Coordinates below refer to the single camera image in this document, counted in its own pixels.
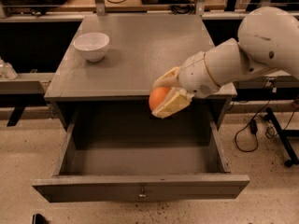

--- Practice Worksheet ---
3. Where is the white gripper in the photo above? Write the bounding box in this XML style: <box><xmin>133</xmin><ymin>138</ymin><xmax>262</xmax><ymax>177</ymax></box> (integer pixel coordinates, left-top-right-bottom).
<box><xmin>151</xmin><ymin>51</ymin><xmax>221</xmax><ymax>119</ymax></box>

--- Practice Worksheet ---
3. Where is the orange round can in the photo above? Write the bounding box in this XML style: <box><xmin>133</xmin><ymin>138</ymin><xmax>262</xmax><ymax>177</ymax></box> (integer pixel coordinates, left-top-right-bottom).
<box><xmin>149</xmin><ymin>87</ymin><xmax>170</xmax><ymax>111</ymax></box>

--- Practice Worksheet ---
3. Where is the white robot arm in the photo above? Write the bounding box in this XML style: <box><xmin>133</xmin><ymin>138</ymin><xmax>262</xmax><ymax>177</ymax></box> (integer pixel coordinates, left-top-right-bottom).
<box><xmin>151</xmin><ymin>7</ymin><xmax>299</xmax><ymax>119</ymax></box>

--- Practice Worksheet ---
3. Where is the open grey top drawer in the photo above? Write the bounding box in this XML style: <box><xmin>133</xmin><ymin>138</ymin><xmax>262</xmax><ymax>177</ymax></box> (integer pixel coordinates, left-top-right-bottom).
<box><xmin>31</xmin><ymin>102</ymin><xmax>250</xmax><ymax>203</ymax></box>

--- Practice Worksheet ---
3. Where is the metal drawer knob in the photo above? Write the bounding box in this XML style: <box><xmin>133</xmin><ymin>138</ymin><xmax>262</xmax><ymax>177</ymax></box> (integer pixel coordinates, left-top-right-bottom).
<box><xmin>137</xmin><ymin>188</ymin><xmax>148</xmax><ymax>200</ymax></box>

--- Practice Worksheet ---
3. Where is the grey cabinet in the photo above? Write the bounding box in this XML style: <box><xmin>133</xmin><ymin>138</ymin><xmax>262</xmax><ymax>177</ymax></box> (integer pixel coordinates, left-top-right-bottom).
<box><xmin>45</xmin><ymin>14</ymin><xmax>235</xmax><ymax>137</ymax></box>

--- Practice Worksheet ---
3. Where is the white ceramic bowl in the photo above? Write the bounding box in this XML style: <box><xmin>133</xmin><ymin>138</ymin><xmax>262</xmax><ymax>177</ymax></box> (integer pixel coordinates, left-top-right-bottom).
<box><xmin>73</xmin><ymin>33</ymin><xmax>110</xmax><ymax>62</ymax></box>

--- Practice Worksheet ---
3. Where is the black stand leg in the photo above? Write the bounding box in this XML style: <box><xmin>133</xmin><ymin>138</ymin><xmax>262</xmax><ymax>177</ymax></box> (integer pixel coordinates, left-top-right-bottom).
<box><xmin>264</xmin><ymin>107</ymin><xmax>299</xmax><ymax>167</ymax></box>

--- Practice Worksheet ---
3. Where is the black object at floor edge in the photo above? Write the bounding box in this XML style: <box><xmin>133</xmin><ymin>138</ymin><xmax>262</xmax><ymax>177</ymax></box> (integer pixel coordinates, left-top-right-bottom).
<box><xmin>31</xmin><ymin>214</ymin><xmax>47</xmax><ymax>224</ymax></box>

